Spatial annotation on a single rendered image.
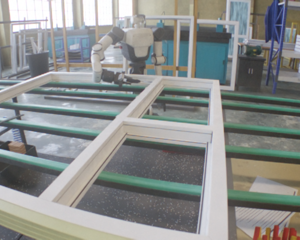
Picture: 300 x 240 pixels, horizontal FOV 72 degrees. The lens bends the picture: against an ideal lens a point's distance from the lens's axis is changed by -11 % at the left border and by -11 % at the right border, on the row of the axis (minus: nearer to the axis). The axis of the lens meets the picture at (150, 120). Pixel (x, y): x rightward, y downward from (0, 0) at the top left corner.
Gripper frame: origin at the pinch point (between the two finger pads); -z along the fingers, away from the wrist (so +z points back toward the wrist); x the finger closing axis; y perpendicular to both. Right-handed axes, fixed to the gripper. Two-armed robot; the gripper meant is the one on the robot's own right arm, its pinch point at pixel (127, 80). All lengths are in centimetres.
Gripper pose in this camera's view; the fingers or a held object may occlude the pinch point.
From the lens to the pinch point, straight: 172.1
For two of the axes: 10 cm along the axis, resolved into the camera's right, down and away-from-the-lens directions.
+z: -9.7, -2.0, -1.0
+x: 1.6, -9.5, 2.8
